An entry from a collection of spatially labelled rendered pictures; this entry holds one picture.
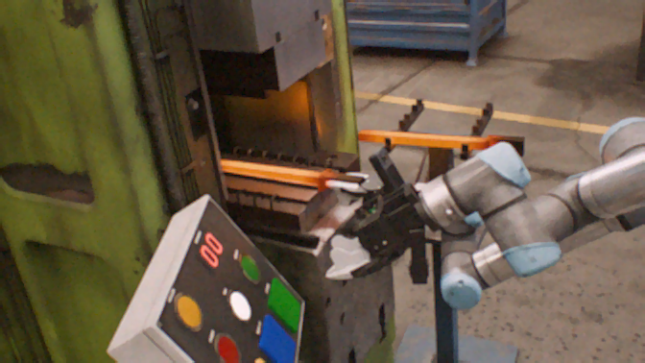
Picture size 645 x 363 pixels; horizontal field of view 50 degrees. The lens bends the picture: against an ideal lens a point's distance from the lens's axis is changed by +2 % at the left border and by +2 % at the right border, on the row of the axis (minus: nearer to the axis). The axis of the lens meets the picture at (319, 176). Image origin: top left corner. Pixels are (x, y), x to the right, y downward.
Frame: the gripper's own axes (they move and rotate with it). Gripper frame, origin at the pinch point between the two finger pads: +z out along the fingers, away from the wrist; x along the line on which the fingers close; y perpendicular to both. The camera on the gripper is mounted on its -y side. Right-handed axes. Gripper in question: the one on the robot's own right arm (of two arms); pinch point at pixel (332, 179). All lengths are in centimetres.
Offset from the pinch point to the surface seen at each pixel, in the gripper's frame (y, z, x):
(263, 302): -4, -13, -49
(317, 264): 12.7, -2.8, -16.0
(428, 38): 83, 116, 367
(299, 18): -38.0, 2.1, -1.4
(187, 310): -16, -14, -66
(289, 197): 1.8, 7.5, -7.7
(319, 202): 4.8, 2.6, -3.1
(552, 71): 102, 22, 358
